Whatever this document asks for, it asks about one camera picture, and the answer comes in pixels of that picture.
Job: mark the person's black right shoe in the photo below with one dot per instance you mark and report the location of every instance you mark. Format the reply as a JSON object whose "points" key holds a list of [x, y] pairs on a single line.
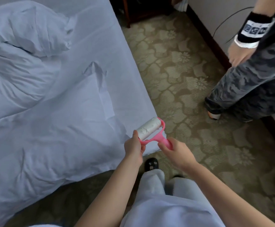
{"points": [[177, 176]]}

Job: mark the another person's forearm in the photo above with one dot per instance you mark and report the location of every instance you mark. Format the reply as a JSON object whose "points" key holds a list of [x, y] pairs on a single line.
{"points": [[270, 4]]}

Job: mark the white duvet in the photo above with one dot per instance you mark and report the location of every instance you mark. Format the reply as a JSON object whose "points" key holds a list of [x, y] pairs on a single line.
{"points": [[24, 30]]}

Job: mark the person's black shoe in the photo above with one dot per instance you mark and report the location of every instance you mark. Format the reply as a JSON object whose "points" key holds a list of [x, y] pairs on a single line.
{"points": [[177, 176], [151, 164]]}

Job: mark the white bed sheet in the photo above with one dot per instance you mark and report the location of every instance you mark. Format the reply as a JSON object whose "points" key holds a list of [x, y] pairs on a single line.
{"points": [[118, 82]]}

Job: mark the person's right forearm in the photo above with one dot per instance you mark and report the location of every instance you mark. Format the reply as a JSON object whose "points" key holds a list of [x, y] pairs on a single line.
{"points": [[227, 196]]}

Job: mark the person's black left shoe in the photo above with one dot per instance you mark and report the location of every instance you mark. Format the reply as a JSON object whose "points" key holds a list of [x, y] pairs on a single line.
{"points": [[151, 164]]}

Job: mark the white pillow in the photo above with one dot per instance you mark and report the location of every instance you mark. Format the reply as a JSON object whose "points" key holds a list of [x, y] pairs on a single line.
{"points": [[43, 139]]}

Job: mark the black and white wristband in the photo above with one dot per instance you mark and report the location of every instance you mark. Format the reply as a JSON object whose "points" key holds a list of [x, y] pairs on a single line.
{"points": [[253, 29]]}

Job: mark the person's right hand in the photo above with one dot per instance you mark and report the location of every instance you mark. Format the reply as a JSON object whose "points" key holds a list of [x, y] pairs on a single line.
{"points": [[180, 156]]}

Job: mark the person's left forearm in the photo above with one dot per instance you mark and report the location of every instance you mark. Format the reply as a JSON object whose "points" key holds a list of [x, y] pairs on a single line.
{"points": [[111, 196]]}

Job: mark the brown curtain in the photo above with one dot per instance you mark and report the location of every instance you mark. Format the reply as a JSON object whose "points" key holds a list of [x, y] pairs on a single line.
{"points": [[182, 4]]}

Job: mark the pink lint roller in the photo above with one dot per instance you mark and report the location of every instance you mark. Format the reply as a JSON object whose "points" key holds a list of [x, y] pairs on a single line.
{"points": [[149, 127]]}

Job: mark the person's left hand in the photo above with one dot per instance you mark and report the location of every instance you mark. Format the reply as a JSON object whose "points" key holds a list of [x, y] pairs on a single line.
{"points": [[133, 146]]}

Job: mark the person's white shirt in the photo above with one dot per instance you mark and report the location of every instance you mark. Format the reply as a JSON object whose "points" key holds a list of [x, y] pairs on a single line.
{"points": [[170, 215]]}

